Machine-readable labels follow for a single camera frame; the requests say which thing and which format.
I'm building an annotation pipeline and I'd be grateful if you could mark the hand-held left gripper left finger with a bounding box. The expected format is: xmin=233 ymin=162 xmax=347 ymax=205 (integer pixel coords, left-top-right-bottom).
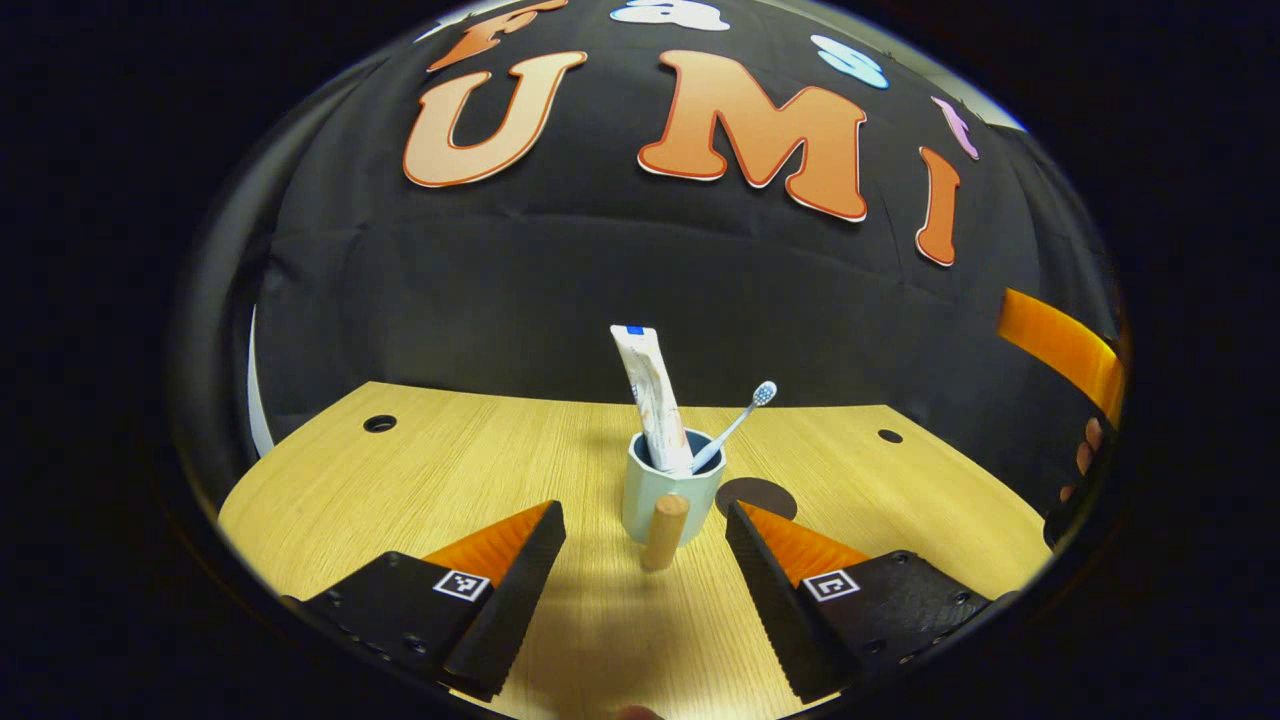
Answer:
xmin=280 ymin=498 xmax=567 ymax=703

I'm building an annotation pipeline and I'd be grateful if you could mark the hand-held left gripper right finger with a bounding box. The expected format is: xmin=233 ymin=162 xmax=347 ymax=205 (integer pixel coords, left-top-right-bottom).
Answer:
xmin=724 ymin=500 xmax=1021 ymax=706

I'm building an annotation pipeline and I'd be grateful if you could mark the dark brown round coaster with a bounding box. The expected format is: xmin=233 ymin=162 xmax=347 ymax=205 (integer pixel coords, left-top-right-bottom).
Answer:
xmin=715 ymin=477 xmax=799 ymax=523

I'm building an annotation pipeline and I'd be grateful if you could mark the pale blue cup wooden handle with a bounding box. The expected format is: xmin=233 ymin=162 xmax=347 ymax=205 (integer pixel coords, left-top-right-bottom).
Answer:
xmin=621 ymin=428 xmax=728 ymax=573

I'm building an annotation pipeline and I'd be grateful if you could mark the white toothbrush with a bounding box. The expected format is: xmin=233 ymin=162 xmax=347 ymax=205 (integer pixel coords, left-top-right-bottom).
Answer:
xmin=690 ymin=381 xmax=778 ymax=474

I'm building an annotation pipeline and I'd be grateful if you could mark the white toothpaste tube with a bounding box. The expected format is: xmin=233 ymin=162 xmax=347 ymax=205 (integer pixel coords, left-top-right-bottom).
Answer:
xmin=610 ymin=325 xmax=696 ymax=476

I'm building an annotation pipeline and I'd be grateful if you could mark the wooden desktop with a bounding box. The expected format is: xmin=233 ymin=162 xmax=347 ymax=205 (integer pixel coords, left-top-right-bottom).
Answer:
xmin=218 ymin=381 xmax=1053 ymax=720

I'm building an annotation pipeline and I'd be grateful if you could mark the black backdrop cloth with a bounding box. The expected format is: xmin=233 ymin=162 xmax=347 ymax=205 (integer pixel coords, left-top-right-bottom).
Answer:
xmin=170 ymin=0 xmax=1126 ymax=501

